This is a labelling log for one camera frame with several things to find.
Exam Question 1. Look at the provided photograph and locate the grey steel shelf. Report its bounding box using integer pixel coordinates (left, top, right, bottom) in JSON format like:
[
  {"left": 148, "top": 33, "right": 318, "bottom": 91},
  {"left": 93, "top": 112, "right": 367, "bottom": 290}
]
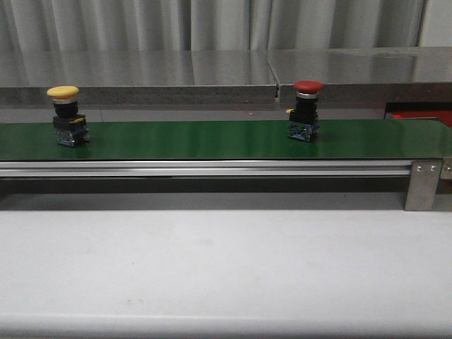
[
  {"left": 1, "top": 51, "right": 277, "bottom": 106},
  {"left": 267, "top": 47, "right": 451, "bottom": 104}
]

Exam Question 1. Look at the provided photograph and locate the left grey steel shelf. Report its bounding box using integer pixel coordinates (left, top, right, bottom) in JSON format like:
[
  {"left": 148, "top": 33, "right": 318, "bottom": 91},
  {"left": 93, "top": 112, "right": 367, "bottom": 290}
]
[{"left": 1, "top": 51, "right": 277, "bottom": 106}]

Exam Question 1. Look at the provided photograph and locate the steel conveyor support bracket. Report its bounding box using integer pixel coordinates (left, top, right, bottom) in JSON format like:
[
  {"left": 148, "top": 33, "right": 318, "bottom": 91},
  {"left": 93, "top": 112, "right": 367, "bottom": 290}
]
[{"left": 405, "top": 160, "right": 442, "bottom": 211}]

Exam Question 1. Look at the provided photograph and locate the green conveyor belt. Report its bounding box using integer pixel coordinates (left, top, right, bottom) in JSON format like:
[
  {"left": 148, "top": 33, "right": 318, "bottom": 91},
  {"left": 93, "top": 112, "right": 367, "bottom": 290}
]
[{"left": 1, "top": 119, "right": 451, "bottom": 161}]

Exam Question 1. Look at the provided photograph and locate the aluminium conveyor side rail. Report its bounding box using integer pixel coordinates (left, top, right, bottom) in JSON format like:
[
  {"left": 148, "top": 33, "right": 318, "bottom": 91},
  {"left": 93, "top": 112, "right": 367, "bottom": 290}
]
[{"left": 1, "top": 160, "right": 412, "bottom": 178}]

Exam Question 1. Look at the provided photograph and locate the conveyor end bracket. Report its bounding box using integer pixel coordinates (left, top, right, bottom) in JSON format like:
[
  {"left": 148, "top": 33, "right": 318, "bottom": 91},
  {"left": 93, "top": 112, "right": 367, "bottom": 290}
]
[{"left": 437, "top": 156, "right": 452, "bottom": 194}]

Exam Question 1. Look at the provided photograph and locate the red plastic bin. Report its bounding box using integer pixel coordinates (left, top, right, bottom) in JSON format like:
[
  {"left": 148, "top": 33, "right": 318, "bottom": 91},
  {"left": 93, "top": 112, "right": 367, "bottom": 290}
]
[{"left": 385, "top": 102, "right": 451, "bottom": 127}]

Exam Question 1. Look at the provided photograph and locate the right grey steel shelf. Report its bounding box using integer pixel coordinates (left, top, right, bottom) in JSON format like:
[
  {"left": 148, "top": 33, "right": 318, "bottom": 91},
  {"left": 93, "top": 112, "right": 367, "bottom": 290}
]
[{"left": 267, "top": 47, "right": 451, "bottom": 104}]

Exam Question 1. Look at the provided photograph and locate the grey pleated curtain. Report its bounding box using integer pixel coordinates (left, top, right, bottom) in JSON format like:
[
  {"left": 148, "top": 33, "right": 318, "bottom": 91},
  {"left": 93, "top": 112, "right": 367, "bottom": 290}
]
[{"left": 1, "top": 1, "right": 425, "bottom": 52}]

